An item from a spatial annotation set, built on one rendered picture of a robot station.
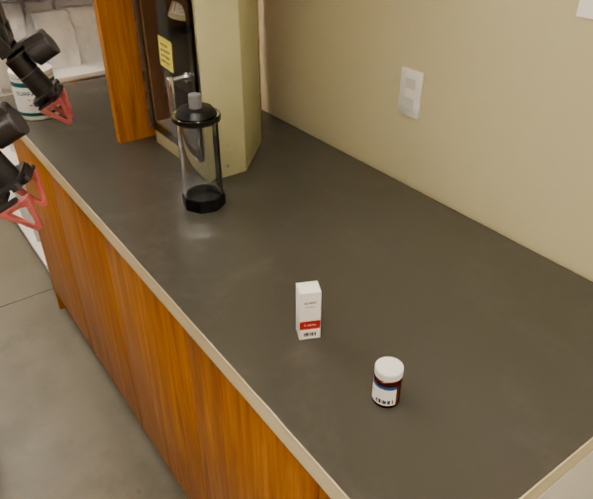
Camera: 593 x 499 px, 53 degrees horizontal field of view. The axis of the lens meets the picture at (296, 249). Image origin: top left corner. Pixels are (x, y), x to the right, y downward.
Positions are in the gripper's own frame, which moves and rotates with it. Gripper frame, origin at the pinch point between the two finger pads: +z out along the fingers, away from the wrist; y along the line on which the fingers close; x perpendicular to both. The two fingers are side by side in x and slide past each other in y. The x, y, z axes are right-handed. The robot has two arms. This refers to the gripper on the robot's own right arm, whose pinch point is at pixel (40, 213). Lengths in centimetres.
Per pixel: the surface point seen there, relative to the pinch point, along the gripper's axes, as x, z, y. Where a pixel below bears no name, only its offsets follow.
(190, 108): -35.4, 2.7, 14.2
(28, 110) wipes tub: 15, -1, 82
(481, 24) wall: -97, 16, 3
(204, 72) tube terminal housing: -41.4, 1.4, 26.5
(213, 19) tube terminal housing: -49, -7, 28
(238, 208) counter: -31.8, 28.1, 10.9
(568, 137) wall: -97, 35, -20
